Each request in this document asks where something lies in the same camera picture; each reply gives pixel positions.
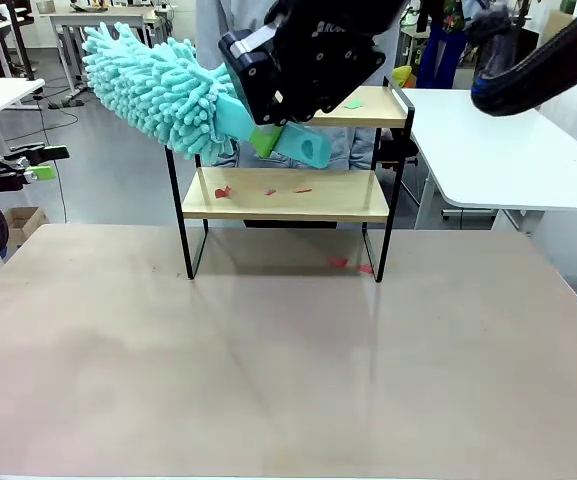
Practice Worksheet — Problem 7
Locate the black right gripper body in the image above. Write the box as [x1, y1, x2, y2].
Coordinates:
[265, 0, 412, 66]

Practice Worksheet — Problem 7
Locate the teal chenille duster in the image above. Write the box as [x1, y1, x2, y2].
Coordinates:
[81, 20, 333, 170]

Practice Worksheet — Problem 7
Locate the two-tier wood metal shelf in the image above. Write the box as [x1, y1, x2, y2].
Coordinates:
[165, 75, 416, 284]

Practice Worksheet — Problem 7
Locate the open cardboard box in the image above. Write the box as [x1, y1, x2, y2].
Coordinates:
[1, 206, 50, 257]

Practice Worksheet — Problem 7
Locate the person in grey hoodie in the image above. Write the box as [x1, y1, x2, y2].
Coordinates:
[195, 0, 404, 169]

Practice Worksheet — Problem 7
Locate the person in blue trousers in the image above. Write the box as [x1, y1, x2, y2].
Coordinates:
[415, 0, 477, 90]

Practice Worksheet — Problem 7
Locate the large white curved table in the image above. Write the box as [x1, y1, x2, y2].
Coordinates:
[400, 87, 577, 236]

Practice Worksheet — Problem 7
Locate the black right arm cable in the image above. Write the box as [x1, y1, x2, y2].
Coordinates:
[469, 0, 577, 119]

